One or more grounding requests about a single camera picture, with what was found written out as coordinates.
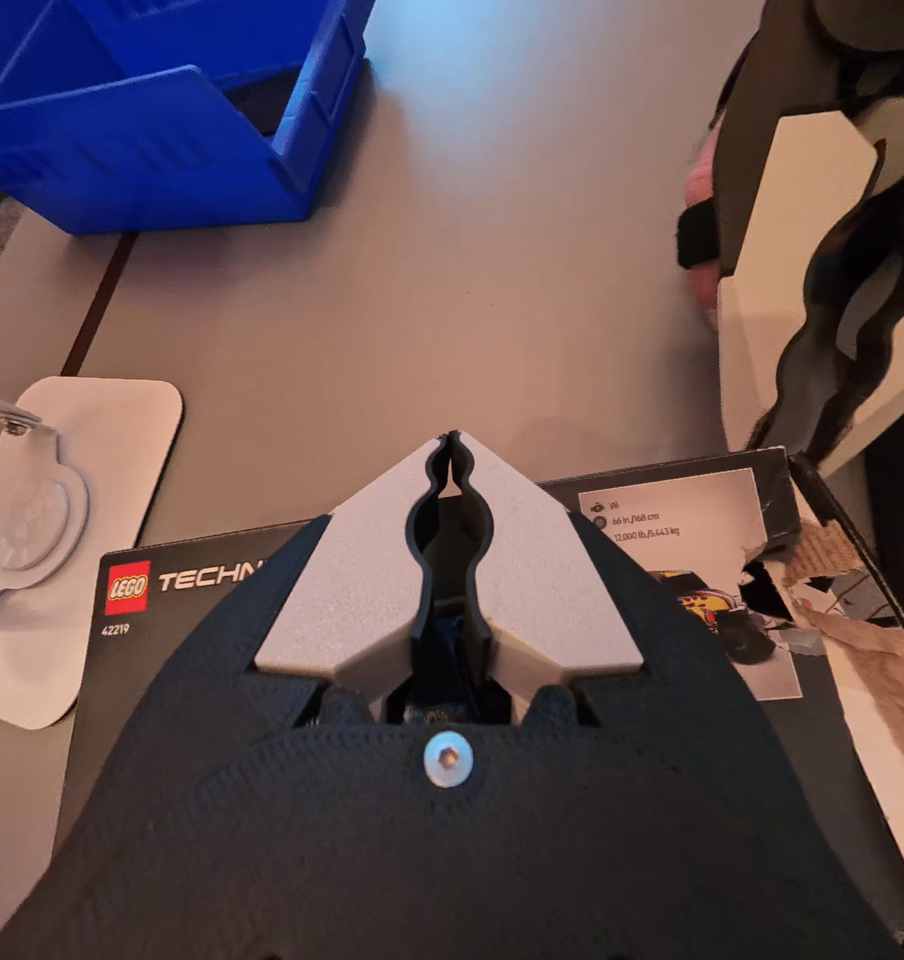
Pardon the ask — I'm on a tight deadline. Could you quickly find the person's right hand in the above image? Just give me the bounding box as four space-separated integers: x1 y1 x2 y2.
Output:
681 129 727 327

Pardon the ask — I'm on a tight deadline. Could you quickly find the dark toy truck box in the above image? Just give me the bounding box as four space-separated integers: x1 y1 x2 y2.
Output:
53 446 904 942

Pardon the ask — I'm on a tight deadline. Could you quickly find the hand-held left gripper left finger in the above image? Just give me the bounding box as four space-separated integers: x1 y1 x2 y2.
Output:
254 432 453 723

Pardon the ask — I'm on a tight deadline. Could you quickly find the blue storage bin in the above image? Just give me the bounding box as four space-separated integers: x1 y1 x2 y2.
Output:
0 0 378 235

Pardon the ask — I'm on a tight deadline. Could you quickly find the grey desk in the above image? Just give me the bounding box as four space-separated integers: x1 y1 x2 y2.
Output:
0 0 873 931

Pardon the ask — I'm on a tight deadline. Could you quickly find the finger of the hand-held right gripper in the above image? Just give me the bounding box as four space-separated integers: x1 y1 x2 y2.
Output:
716 111 881 453
793 96 904 477

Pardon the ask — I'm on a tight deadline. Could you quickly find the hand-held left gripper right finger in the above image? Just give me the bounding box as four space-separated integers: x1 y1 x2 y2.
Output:
449 429 646 723

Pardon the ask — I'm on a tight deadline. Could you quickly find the white sign stand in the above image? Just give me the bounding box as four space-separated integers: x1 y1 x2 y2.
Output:
0 375 185 732

